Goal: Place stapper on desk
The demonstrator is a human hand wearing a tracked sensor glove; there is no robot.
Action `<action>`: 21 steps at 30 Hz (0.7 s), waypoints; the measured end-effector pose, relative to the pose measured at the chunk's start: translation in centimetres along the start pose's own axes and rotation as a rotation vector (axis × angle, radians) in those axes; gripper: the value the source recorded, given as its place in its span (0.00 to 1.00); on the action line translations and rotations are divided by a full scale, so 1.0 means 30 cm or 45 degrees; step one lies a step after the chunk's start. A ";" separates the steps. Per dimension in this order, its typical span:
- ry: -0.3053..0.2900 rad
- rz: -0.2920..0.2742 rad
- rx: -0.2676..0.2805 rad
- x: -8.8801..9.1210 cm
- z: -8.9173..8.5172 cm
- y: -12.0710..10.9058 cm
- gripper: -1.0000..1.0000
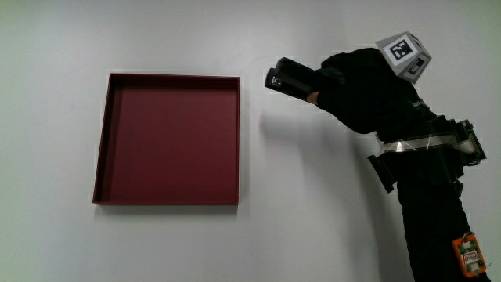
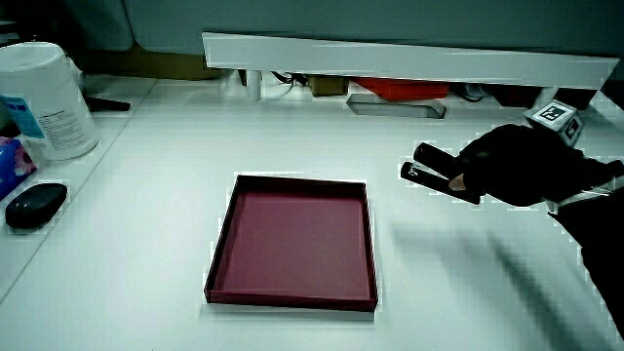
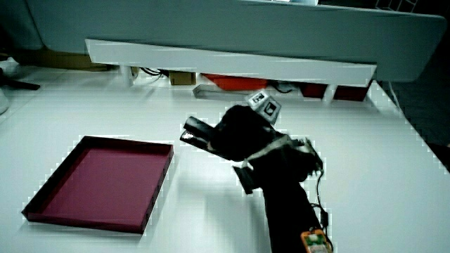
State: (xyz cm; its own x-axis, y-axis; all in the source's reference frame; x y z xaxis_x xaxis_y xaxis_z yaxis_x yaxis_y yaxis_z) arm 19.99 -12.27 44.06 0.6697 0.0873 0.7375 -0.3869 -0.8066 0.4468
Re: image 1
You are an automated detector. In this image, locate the orange sensor module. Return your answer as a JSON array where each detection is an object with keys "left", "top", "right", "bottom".
[{"left": 451, "top": 231, "right": 488, "bottom": 279}]

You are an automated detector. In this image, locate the person's right hand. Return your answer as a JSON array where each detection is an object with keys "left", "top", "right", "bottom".
[{"left": 306, "top": 31, "right": 438, "bottom": 143}]

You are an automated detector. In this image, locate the black stapper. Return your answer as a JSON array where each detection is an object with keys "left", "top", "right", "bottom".
[{"left": 264, "top": 56, "right": 347, "bottom": 103}]

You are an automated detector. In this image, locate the black wrist tracker unit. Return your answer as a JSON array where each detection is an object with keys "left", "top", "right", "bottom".
[{"left": 366, "top": 114, "right": 488, "bottom": 195}]

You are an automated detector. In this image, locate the person's right forearm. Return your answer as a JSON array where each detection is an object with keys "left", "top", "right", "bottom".
[{"left": 395, "top": 179, "right": 492, "bottom": 282}]

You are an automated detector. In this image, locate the dark red square tray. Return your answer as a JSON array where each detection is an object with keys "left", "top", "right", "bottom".
[{"left": 92, "top": 72, "right": 241, "bottom": 207}]

